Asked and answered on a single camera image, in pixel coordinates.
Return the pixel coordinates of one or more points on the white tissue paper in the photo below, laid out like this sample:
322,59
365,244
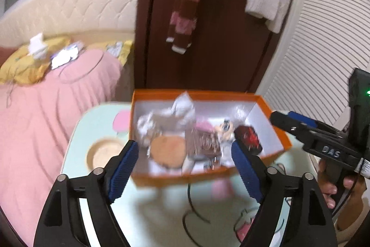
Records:
162,119

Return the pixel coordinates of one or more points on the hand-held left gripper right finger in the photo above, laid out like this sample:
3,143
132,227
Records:
245,169

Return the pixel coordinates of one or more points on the yellow printed cloth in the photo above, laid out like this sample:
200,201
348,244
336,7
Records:
121,50

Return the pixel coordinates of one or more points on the light green cartoon desk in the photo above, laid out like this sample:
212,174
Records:
162,212

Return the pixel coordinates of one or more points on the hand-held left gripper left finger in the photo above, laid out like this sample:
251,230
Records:
124,169

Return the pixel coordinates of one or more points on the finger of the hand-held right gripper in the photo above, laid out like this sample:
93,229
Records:
303,119
286,122

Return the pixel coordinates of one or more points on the yellow pillow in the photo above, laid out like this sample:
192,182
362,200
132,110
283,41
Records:
23,67

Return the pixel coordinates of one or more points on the white cream tube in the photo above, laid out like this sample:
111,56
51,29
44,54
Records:
188,164

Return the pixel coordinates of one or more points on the cream tufted headboard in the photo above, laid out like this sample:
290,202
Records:
86,4

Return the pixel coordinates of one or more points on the small doll figurine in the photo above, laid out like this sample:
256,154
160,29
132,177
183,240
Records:
225,129

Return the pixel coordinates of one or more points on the white slatted panel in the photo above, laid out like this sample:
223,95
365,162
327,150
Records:
323,33

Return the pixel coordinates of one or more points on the person's right hand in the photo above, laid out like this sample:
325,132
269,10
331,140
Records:
354,197

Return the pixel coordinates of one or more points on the pink translucent jelly blob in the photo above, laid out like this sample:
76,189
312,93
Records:
204,125

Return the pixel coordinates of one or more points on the brown plush toy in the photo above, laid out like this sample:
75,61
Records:
167,150

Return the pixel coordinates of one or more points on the smartphone with lit screen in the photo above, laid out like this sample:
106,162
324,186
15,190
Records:
65,57

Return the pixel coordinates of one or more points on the dark red gift-shaped ornament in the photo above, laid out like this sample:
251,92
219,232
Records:
248,137

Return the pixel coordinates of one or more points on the pink blanket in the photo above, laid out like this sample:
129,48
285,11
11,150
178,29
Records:
37,125

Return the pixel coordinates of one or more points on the clear plastic wrapper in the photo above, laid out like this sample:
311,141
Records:
242,113

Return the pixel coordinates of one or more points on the orange cardboard box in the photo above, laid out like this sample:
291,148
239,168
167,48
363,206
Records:
173,179

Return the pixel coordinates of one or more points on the small brown printed carton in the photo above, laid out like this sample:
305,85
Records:
203,144

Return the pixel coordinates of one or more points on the maroon pink striped scarf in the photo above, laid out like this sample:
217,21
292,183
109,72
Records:
185,12

